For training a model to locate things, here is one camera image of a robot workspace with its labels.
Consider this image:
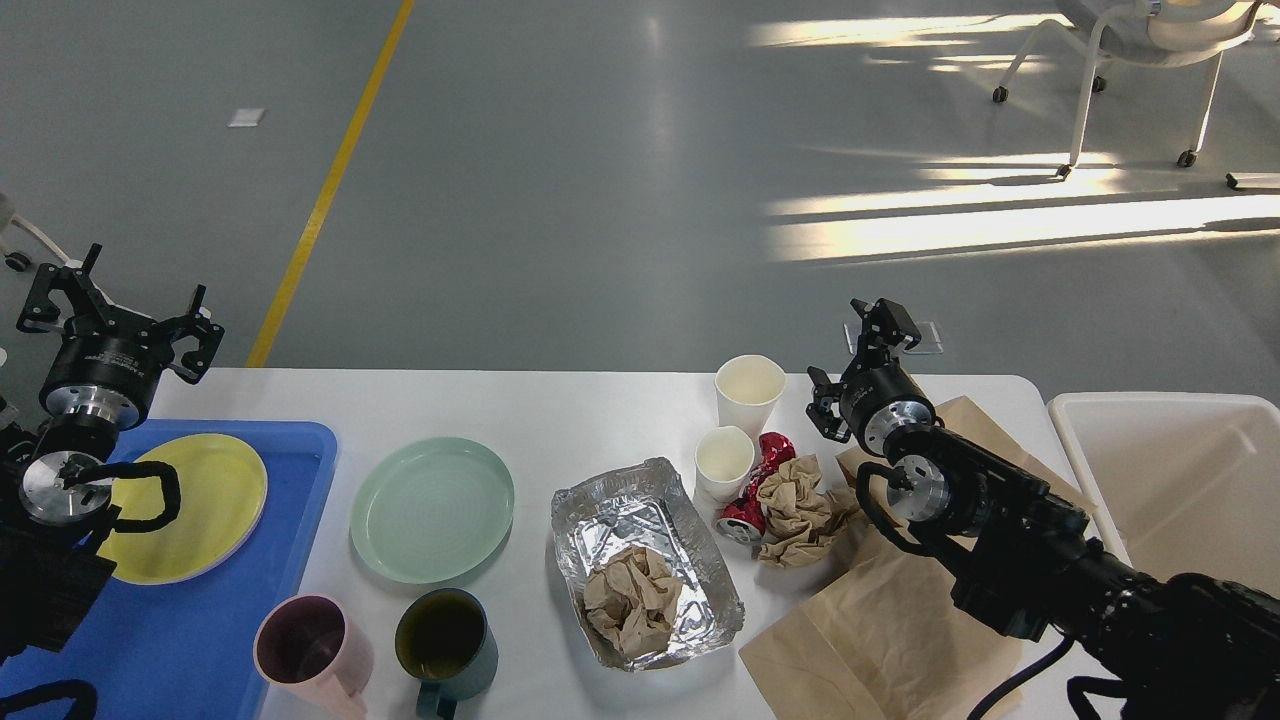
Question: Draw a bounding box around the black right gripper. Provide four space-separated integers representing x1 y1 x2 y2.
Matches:
806 299 934 454

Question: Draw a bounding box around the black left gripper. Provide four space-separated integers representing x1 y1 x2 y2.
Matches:
15 243 225 421

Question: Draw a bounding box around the light green plate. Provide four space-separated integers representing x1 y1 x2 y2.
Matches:
349 437 516 585

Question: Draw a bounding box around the pink mug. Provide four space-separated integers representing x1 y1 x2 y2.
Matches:
252 594 375 719

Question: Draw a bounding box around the dark teal mug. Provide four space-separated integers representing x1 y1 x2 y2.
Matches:
394 588 499 719

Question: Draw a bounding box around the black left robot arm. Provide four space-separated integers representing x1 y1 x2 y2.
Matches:
1 243 224 659

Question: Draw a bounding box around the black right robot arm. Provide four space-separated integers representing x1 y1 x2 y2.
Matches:
806 299 1279 719

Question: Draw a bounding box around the tall white paper cup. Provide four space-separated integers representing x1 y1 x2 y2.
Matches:
714 354 787 439

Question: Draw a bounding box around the small white paper cup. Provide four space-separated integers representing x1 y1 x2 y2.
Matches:
695 425 756 505

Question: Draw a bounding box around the crumpled brown paper ball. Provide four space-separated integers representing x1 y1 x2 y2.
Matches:
755 455 861 569

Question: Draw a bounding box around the crushed red soda can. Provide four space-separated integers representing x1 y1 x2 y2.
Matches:
714 432 796 546

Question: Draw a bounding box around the yellow plate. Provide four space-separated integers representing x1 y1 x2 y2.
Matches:
100 433 268 585

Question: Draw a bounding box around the brown paper bag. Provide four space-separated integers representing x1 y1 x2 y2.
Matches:
739 395 1100 720

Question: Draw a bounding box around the aluminium foil tray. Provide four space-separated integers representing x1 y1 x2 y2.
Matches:
550 457 745 673

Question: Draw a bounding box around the crumpled brown paper in tray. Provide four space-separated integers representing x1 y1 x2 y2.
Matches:
582 546 685 659

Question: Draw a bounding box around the blue plastic tray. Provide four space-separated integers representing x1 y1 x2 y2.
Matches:
1 420 338 719

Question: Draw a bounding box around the white plastic bin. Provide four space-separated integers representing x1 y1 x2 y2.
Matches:
1048 392 1279 594

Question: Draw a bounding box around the white chair on castors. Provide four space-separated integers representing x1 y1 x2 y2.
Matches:
991 1 1263 179

